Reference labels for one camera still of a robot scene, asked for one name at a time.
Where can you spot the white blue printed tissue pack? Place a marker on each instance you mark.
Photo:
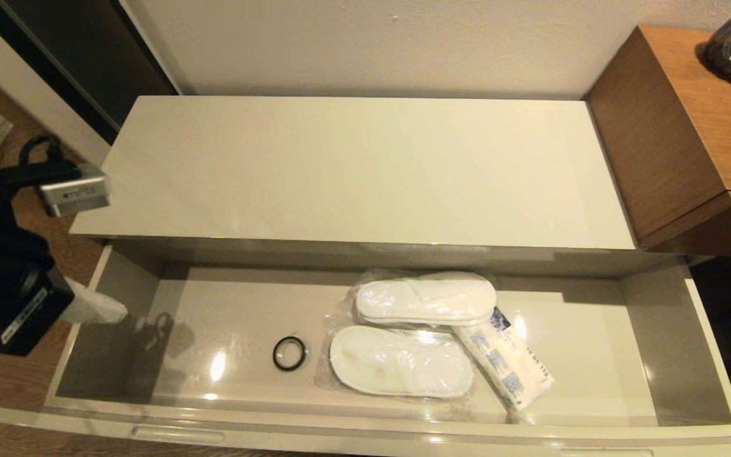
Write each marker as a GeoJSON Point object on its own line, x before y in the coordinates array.
{"type": "Point", "coordinates": [508, 368]}

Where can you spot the white cabinet drawer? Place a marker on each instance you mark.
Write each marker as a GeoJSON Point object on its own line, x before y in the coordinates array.
{"type": "Point", "coordinates": [232, 304]}

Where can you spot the brown wooden side table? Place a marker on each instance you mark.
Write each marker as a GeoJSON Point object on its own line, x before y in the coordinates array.
{"type": "Point", "coordinates": [676, 114]}

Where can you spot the white slippers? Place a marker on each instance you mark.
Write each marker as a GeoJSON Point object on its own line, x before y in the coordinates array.
{"type": "Point", "coordinates": [397, 365]}
{"type": "Point", "coordinates": [429, 298]}

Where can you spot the dark sliding door panel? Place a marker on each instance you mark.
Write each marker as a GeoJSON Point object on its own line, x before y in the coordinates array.
{"type": "Point", "coordinates": [86, 57]}

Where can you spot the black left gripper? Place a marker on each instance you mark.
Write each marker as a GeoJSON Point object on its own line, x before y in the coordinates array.
{"type": "Point", "coordinates": [32, 311]}

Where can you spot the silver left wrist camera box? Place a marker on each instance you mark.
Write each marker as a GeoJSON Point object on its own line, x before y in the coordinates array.
{"type": "Point", "coordinates": [77, 192]}

